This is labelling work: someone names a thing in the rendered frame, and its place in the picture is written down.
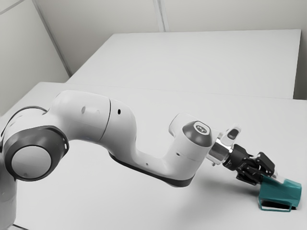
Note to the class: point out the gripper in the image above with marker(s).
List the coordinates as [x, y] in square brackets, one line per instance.
[238, 157]

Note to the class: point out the teal faceted mug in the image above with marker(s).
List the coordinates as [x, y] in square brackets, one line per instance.
[283, 194]

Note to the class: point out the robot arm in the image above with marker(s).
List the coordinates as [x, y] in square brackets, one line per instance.
[120, 134]

